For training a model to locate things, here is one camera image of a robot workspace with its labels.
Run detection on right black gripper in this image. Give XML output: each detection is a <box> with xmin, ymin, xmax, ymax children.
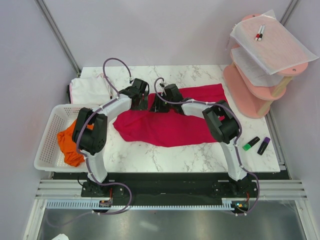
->
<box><xmin>149</xmin><ymin>93</ymin><xmax>174</xmax><ymax>113</ymax></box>

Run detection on magenta t shirt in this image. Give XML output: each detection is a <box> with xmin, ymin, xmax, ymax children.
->
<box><xmin>113</xmin><ymin>83</ymin><xmax>227</xmax><ymax>148</ymax></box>

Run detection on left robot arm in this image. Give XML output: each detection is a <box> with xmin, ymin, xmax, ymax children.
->
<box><xmin>72</xmin><ymin>78</ymin><xmax>149</xmax><ymax>197</ymax></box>

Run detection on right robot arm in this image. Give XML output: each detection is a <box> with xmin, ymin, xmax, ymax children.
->
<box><xmin>151</xmin><ymin>83</ymin><xmax>247</xmax><ymax>197</ymax></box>

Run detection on folded white t shirt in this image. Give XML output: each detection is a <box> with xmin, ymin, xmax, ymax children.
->
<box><xmin>69</xmin><ymin>73</ymin><xmax>112</xmax><ymax>106</ymax></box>

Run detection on pink tiered shelf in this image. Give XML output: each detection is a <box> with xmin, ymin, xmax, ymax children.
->
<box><xmin>223</xmin><ymin>14</ymin><xmax>309</xmax><ymax>119</ymax></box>

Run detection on green highlighter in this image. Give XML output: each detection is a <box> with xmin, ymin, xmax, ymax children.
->
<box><xmin>242</xmin><ymin>136</ymin><xmax>260</xmax><ymax>151</ymax></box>

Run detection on paper sheets on shelf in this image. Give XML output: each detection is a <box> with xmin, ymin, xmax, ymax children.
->
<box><xmin>231</xmin><ymin>47</ymin><xmax>283</xmax><ymax>87</ymax></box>

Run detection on orange t shirt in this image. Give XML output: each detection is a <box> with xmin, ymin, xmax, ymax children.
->
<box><xmin>56</xmin><ymin>120</ymin><xmax>85</xmax><ymax>167</ymax></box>

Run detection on purple highlighter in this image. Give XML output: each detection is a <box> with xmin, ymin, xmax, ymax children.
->
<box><xmin>257</xmin><ymin>137</ymin><xmax>271</xmax><ymax>156</ymax></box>

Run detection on white plastic basket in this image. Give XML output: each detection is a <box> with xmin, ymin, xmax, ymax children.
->
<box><xmin>34</xmin><ymin>104</ymin><xmax>96</xmax><ymax>173</ymax></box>

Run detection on red capped marker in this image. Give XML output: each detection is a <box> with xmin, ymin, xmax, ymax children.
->
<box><xmin>254</xmin><ymin>25</ymin><xmax>263</xmax><ymax>41</ymax></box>

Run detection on white foam sheet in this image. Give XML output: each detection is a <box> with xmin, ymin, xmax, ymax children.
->
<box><xmin>230</xmin><ymin>10</ymin><xmax>318</xmax><ymax>75</ymax></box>

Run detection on black capped marker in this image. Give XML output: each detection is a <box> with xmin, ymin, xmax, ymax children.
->
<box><xmin>258</xmin><ymin>25</ymin><xmax>265</xmax><ymax>41</ymax></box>

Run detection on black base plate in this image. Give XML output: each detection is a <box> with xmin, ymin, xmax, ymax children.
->
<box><xmin>81</xmin><ymin>172</ymin><xmax>258</xmax><ymax>200</ymax></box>

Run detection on white cable duct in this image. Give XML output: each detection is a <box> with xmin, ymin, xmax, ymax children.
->
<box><xmin>45</xmin><ymin>199</ymin><xmax>235</xmax><ymax>211</ymax></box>

